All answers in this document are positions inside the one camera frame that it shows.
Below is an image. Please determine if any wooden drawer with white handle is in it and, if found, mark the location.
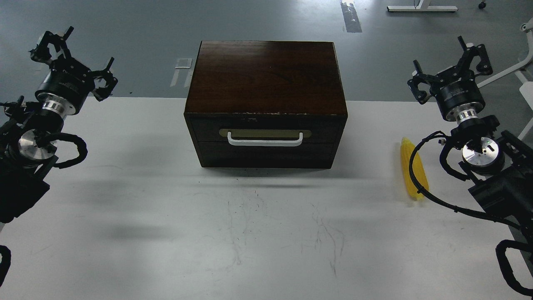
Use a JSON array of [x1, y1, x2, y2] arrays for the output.
[[190, 117, 341, 144]]

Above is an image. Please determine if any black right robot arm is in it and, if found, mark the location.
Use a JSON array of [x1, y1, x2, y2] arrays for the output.
[[402, 37, 532, 297]]

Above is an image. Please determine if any white desk leg base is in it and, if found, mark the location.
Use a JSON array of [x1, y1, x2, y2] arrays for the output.
[[386, 0, 458, 12]]

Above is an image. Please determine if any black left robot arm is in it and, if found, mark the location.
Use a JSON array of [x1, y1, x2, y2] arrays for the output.
[[0, 27, 118, 225]]

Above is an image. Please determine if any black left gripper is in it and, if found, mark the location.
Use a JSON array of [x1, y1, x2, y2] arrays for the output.
[[29, 26, 118, 115]]

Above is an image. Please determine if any yellow corn cob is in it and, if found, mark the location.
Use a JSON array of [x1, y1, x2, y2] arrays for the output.
[[400, 137, 429, 201]]

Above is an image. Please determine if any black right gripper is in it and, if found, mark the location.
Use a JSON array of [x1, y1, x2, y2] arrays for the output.
[[407, 36, 493, 122]]

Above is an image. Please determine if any dark wooden drawer cabinet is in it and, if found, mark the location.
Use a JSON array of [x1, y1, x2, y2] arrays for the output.
[[184, 40, 348, 169]]

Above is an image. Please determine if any white frame at right edge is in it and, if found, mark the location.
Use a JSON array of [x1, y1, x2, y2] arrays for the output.
[[477, 18, 533, 140]]

